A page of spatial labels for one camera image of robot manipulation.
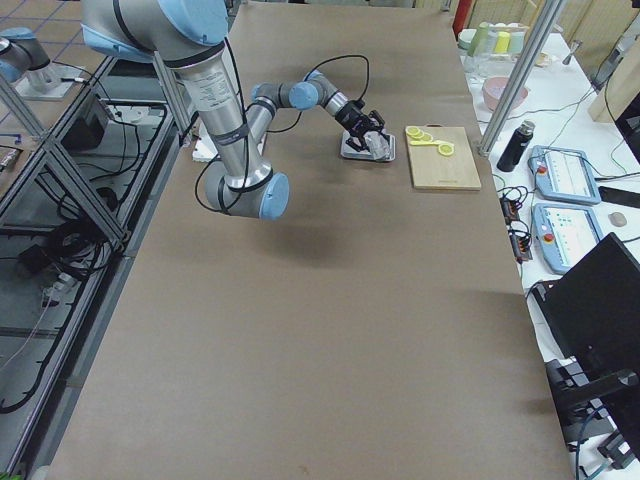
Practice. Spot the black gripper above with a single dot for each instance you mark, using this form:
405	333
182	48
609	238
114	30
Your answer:
351	120

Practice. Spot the glass sauce bottle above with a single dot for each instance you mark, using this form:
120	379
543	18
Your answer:
378	146

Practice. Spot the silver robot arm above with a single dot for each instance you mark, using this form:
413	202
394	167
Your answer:
189	38

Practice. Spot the silver kitchen scale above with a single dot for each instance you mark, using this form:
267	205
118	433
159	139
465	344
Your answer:
353	144

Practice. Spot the green cup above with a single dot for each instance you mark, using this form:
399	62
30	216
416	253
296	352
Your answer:
479	41

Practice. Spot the yellow cup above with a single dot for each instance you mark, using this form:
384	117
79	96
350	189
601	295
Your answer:
502	42

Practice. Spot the yellow plastic knife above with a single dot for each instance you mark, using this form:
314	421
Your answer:
437	143

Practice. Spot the wooden cutting board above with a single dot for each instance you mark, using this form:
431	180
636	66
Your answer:
432	171

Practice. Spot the lemon slice near knife tip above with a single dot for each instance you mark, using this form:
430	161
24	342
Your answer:
446	149

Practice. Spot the pink bowl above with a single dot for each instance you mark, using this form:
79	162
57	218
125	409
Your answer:
493	89

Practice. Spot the black water bottle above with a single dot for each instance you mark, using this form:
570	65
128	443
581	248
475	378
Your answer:
516	146

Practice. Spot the black power strip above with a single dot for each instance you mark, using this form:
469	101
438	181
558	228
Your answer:
518	231

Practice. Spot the upper teach pendant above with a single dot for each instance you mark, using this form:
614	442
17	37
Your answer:
563	175

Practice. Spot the teach pendant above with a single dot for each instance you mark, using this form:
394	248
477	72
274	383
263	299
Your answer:
563	175
566	233

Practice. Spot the lower teach pendant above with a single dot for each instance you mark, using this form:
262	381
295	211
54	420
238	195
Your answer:
566	233

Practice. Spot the black smartphone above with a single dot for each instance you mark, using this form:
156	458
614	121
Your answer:
619	197

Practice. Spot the black laptop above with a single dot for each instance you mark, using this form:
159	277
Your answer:
593	309

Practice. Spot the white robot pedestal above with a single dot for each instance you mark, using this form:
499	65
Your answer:
205	150

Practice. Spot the aluminium frame post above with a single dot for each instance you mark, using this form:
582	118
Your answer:
548	14

